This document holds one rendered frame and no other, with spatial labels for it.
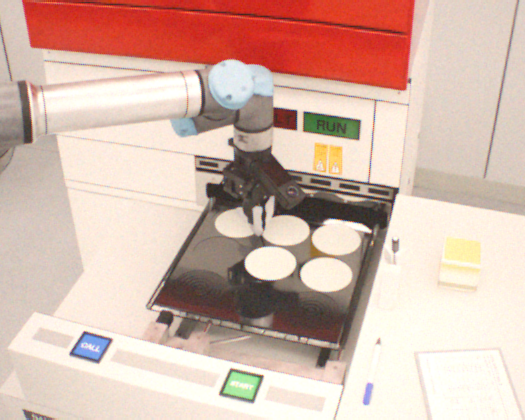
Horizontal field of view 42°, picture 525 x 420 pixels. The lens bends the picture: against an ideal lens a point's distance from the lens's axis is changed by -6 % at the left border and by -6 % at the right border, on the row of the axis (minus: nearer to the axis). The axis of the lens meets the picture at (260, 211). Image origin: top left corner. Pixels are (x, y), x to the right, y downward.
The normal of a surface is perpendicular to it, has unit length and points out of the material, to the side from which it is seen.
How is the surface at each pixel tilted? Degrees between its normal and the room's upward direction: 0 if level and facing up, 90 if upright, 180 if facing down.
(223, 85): 49
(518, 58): 90
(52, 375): 90
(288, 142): 90
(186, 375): 0
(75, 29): 90
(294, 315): 0
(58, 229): 0
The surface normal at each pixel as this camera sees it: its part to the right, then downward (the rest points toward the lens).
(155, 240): 0.00, -0.80
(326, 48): -0.29, 0.58
